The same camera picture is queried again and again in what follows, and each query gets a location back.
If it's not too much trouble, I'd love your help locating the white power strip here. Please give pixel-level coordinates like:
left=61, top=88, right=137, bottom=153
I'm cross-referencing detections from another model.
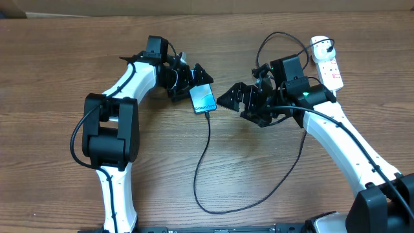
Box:
left=316, top=58, right=343, bottom=95

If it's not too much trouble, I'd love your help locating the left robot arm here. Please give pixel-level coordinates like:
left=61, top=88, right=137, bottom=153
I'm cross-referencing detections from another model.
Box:
left=76, top=36, right=213, bottom=232

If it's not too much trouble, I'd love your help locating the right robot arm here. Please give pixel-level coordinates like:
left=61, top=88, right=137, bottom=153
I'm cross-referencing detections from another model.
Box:
left=217, top=55, right=413, bottom=232

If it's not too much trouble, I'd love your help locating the blue screen smartphone black case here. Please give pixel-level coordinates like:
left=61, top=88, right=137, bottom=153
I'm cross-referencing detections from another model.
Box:
left=190, top=84, right=217, bottom=114

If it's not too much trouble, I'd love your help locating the black usb charging cable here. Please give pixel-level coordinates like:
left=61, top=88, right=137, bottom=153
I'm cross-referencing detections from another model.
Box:
left=193, top=31, right=336, bottom=216

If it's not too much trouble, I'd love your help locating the white charger plug adapter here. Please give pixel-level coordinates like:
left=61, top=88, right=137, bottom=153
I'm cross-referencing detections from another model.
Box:
left=310, top=36, right=336, bottom=63

